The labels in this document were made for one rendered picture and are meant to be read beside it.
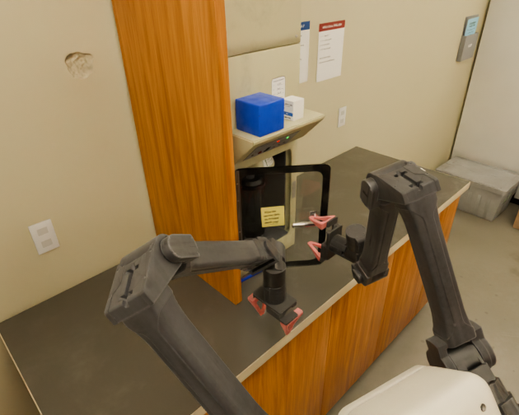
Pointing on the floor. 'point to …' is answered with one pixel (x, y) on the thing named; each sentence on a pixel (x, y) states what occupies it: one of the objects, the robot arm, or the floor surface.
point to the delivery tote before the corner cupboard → (483, 186)
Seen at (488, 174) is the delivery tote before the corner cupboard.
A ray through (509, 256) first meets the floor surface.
